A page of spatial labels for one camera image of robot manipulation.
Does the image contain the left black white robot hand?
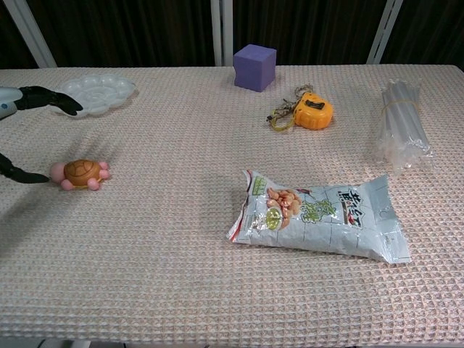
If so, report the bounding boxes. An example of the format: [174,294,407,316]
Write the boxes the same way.
[0,85,84,183]

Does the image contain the orange toy turtle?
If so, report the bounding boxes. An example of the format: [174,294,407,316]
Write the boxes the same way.
[49,159,111,191]

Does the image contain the white flower-shaped paint palette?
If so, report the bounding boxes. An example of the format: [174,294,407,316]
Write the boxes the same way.
[57,73,137,118]

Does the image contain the black curtain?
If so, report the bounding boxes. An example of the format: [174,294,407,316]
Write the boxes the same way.
[0,0,464,70]

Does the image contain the beige waffle tablecloth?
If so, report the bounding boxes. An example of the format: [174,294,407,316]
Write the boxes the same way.
[0,64,464,344]

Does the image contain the purple foam cube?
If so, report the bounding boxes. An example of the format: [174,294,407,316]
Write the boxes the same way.
[233,43,278,93]

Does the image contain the orange tape measure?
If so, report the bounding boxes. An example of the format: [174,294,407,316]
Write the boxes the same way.
[294,91,334,131]

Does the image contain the peanut snack bag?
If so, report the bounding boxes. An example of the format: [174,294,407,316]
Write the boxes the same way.
[225,169,413,265]

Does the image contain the bundle of clear straws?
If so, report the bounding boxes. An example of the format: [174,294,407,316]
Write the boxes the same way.
[374,77,435,172]

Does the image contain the aluminium frame post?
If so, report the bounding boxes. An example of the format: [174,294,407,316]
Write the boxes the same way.
[365,0,405,66]
[210,0,234,67]
[2,0,59,69]

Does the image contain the braided keychain cord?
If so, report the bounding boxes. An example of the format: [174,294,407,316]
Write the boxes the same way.
[265,83,315,133]

